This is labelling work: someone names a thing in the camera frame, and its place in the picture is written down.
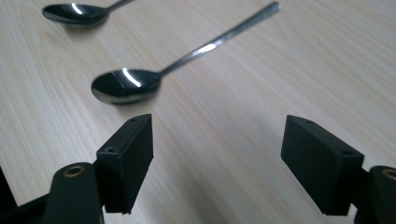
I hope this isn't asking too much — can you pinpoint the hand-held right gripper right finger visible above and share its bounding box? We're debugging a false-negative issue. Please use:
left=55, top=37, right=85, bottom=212
left=280, top=114, right=396, bottom=224

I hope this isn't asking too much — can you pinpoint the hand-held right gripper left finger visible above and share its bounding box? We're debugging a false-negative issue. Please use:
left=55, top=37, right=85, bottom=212
left=41, top=113, right=155, bottom=224

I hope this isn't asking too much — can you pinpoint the metal spoon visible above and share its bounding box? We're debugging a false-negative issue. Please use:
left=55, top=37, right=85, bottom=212
left=41, top=0, right=136, bottom=27
left=91, top=1, right=282, bottom=105

